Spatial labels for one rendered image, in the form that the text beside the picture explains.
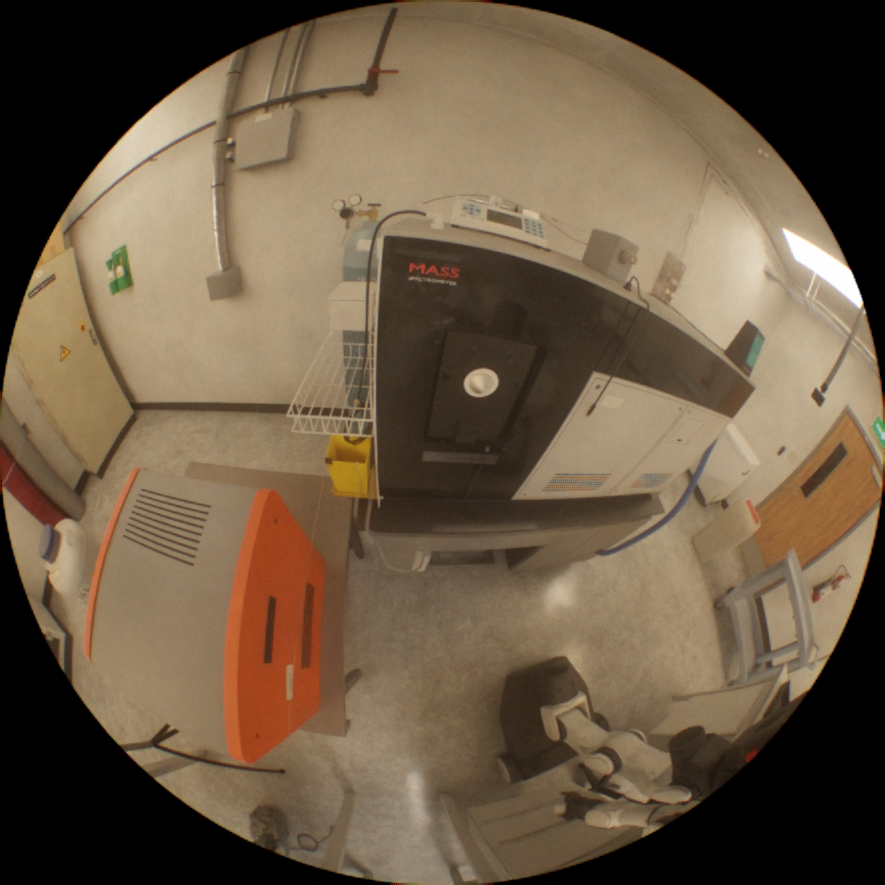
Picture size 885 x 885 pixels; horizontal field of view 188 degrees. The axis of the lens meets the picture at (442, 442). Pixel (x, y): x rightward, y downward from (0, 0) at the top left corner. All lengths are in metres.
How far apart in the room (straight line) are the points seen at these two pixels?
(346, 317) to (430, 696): 1.59
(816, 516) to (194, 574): 4.26
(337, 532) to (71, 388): 2.79
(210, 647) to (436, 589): 1.26
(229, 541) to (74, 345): 2.84
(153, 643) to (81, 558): 1.52
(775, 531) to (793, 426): 1.19
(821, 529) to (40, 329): 7.00
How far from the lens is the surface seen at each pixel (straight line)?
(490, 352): 0.46
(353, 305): 0.73
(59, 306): 3.09
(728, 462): 3.47
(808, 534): 4.02
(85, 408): 3.15
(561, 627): 1.75
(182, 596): 0.45
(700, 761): 1.02
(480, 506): 0.87
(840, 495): 3.98
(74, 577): 1.99
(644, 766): 1.19
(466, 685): 1.54
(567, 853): 1.30
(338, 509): 0.86
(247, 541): 0.41
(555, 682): 1.34
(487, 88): 1.73
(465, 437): 0.56
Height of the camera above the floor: 1.47
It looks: 48 degrees down
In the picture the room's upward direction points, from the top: 14 degrees clockwise
